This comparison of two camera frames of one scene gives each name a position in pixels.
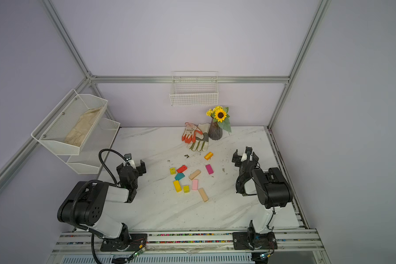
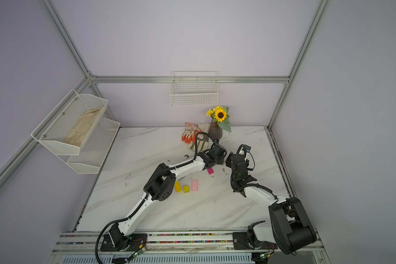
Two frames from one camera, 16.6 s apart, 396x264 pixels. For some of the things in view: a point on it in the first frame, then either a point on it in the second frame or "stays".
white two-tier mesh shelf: (77, 131) stays
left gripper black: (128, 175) to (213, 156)
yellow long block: (178, 187) stays
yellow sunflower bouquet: (219, 114) stays
